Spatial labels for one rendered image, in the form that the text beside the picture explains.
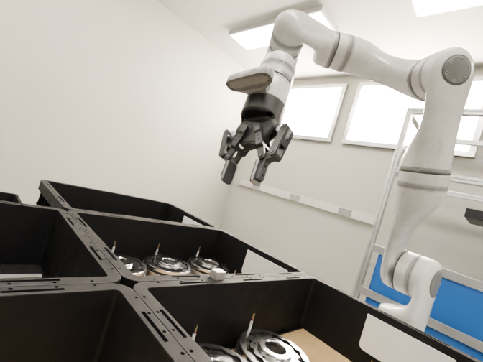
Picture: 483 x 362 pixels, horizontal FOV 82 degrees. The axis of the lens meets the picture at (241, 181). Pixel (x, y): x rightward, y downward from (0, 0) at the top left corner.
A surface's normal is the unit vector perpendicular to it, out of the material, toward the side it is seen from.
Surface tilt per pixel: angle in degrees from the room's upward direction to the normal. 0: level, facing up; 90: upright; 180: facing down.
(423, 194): 107
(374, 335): 90
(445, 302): 90
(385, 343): 90
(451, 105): 101
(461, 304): 90
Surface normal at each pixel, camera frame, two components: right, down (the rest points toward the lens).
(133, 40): 0.69, 0.20
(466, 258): -0.67, -0.22
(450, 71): -0.11, 0.17
